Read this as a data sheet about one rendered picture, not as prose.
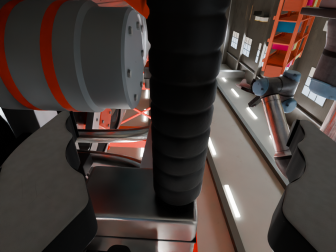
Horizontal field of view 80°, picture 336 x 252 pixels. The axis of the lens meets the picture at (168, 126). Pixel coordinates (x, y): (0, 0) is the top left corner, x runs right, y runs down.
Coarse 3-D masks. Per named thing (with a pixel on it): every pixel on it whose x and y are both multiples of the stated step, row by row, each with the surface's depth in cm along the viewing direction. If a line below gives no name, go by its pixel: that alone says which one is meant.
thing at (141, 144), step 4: (144, 88) 664; (148, 88) 664; (148, 108) 710; (140, 112) 720; (132, 116) 731; (148, 116) 728; (124, 120) 742; (140, 140) 404; (144, 140) 404; (112, 144) 413; (116, 144) 412; (120, 144) 412; (124, 144) 411; (128, 144) 411; (132, 144) 410; (136, 144) 410; (140, 144) 409; (144, 144) 409; (108, 148) 810; (196, 236) 263; (196, 240) 259; (196, 244) 255; (196, 248) 251
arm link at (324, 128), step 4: (332, 104) 76; (332, 108) 75; (328, 112) 78; (332, 112) 75; (328, 116) 77; (332, 116) 75; (324, 120) 80; (328, 120) 77; (332, 120) 76; (324, 124) 79; (328, 124) 77; (332, 124) 76; (320, 128) 82; (324, 128) 79; (328, 128) 77; (332, 128) 76; (324, 132) 79; (328, 132) 78; (332, 132) 77; (332, 136) 77
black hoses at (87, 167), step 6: (24, 132) 32; (18, 138) 30; (24, 138) 30; (12, 144) 29; (18, 144) 29; (6, 150) 29; (12, 150) 29; (84, 156) 28; (90, 156) 28; (84, 162) 27; (90, 162) 28; (78, 168) 26; (84, 168) 27; (84, 174) 27
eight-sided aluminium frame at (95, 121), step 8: (80, 112) 52; (88, 112) 50; (96, 112) 52; (80, 120) 52; (88, 120) 50; (96, 120) 52; (80, 128) 52; (88, 128) 49; (96, 128) 52; (80, 144) 49; (88, 144) 48; (96, 144) 52
